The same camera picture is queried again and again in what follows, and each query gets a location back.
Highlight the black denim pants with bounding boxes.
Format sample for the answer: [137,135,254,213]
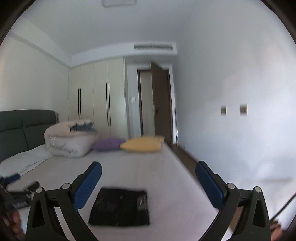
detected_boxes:
[88,187,150,227]

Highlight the person's left hand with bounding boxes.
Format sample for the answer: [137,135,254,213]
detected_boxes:
[1,210,26,240]

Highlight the person's right hand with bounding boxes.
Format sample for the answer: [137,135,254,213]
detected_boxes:
[270,221,282,241]

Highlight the white pillow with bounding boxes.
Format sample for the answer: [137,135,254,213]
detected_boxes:
[1,145,52,177]

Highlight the dark green headboard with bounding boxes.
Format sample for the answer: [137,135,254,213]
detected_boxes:
[0,109,59,161]

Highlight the folded beige grey duvet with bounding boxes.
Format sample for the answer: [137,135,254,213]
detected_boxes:
[44,120,99,158]

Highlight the purple cushion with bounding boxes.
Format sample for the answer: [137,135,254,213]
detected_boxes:
[92,138,126,152]

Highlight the yellow cushion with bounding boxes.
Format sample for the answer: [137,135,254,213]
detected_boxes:
[120,136,165,152]

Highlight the brown wooden door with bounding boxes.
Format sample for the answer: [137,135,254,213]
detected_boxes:
[151,62,173,145]

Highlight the cream wardrobe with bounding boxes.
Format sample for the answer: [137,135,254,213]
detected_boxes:
[68,57,129,139]

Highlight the ceiling air vent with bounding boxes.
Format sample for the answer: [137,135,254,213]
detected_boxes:
[134,44,174,51]

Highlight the black cable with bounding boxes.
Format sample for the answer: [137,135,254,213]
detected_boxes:
[269,188,296,222]

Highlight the left wall socket plate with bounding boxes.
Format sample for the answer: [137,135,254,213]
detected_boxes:
[221,106,227,115]

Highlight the wall socket plate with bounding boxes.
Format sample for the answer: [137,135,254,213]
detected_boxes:
[240,104,248,115]
[221,106,227,115]

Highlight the right wall socket plate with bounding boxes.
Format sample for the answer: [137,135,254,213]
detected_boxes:
[240,104,248,115]

